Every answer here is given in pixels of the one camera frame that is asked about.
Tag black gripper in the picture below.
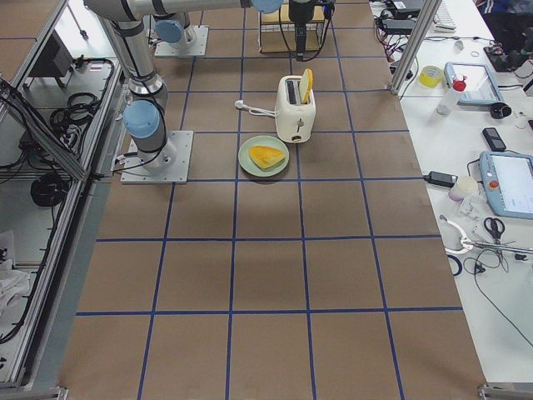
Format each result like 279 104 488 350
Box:
289 0 315 62

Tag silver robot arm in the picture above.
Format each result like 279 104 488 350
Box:
84 1 283 172
153 12 197 48

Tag bread slice in toaster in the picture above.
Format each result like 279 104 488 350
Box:
299 68 313 104

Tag white two-slot toaster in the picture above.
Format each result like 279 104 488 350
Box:
275 75 316 143

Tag orange bread piece on plate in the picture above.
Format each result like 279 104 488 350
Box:
248 146 286 170

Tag yellow tape roll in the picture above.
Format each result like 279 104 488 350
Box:
418 65 443 88

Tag light green round plate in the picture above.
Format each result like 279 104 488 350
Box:
238 135 290 178

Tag red capped squeeze bottle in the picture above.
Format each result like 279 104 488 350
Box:
436 76 467 116

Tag far blue teach pendant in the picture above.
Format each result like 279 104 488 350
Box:
444 62 504 106

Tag blue teach pendant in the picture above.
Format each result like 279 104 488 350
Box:
444 62 504 106
479 151 532 220

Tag black power adapter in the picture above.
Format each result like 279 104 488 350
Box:
423 171 458 188

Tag white plastic cup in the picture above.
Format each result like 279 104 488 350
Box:
448 176 478 202

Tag near blue teach pendant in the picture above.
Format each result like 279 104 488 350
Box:
479 151 532 220

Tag wooden wire mesh crate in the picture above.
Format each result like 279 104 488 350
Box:
258 1 335 59

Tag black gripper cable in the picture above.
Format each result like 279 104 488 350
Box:
277 10 334 59

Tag white toaster power cable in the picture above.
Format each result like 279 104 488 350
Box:
235 98 279 118

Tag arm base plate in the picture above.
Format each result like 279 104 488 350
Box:
155 25 209 58
119 131 193 184

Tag aluminium frame post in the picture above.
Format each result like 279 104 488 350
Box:
389 0 441 95

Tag black handled scissors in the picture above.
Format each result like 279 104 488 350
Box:
483 217 506 244

